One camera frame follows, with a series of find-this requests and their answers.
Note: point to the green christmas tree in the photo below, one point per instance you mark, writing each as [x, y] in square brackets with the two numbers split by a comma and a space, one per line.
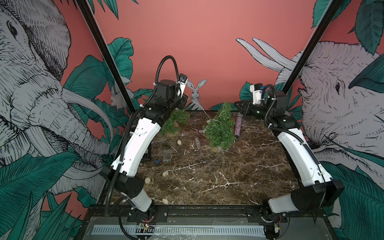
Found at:
[220, 130]
[172, 126]

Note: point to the purple glitter tube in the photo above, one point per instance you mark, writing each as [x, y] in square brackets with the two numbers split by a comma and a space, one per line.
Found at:
[238, 125]

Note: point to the left black frame post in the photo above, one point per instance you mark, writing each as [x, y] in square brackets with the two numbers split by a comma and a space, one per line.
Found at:
[88, 15]

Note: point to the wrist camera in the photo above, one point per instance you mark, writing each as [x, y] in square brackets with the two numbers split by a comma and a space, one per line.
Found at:
[256, 91]
[183, 79]

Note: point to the small clear plastic cup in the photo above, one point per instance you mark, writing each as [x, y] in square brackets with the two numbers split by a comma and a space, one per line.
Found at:
[167, 155]

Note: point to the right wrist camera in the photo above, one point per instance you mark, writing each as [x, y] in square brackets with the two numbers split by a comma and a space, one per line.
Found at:
[256, 91]

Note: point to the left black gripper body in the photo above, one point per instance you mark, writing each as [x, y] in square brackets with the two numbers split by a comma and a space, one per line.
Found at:
[179, 103]

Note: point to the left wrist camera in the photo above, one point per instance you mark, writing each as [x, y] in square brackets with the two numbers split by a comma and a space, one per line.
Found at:
[183, 79]

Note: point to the white slotted cable duct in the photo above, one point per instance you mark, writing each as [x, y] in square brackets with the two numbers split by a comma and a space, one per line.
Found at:
[253, 231]

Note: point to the white round bead near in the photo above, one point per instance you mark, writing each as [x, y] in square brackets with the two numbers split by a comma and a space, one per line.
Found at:
[165, 201]

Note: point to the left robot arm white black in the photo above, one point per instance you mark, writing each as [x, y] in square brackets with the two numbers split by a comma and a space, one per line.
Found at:
[144, 124]

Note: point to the right black frame post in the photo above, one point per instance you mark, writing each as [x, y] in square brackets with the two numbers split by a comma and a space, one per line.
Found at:
[323, 13]

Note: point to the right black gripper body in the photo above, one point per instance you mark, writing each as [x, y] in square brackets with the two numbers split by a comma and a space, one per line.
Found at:
[251, 110]

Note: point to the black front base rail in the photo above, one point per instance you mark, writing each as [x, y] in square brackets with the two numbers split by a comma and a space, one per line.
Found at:
[252, 213]

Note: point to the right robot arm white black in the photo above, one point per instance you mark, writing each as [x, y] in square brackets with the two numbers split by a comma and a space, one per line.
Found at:
[318, 188]

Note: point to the black frame post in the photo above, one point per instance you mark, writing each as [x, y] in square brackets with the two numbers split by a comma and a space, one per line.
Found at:
[323, 13]
[88, 15]

